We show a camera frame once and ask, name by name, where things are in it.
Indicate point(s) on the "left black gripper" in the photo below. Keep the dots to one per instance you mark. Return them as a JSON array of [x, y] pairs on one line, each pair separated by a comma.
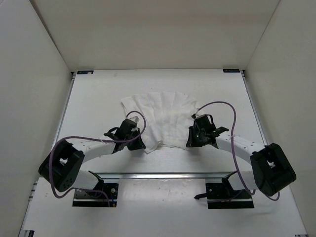
[[138, 144]]

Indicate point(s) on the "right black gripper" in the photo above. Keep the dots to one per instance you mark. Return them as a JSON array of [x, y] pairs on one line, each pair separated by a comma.
[[191, 142]]

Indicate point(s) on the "white pleated skirt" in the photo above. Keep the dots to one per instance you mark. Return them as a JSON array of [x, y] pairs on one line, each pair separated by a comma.
[[168, 117]]

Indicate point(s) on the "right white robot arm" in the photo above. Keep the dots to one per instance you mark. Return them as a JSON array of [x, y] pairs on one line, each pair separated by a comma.
[[270, 169]]

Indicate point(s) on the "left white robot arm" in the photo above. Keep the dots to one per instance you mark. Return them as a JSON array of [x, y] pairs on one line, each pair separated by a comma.
[[62, 166]]

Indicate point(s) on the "right blue corner label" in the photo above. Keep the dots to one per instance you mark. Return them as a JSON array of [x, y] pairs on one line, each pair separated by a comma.
[[231, 70]]

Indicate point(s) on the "blue corner label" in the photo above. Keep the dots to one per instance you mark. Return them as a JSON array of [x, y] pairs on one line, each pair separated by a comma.
[[85, 72], [231, 70]]

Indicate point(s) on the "left blue corner label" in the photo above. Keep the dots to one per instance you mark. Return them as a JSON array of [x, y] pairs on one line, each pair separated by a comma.
[[85, 72]]

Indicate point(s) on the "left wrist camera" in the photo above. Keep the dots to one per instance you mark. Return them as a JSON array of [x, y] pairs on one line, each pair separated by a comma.
[[134, 119]]

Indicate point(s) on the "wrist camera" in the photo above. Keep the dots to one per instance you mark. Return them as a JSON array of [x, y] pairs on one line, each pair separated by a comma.
[[196, 114], [134, 119]]

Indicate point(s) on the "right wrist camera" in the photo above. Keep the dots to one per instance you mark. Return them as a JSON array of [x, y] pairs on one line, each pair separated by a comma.
[[196, 114]]

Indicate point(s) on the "aluminium front rail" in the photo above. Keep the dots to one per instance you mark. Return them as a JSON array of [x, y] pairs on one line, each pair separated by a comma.
[[192, 175]]

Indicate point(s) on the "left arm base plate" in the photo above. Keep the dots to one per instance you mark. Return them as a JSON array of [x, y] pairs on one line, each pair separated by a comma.
[[110, 188]]

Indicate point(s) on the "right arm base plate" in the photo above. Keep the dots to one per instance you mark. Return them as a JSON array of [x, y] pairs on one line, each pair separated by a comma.
[[220, 196]]

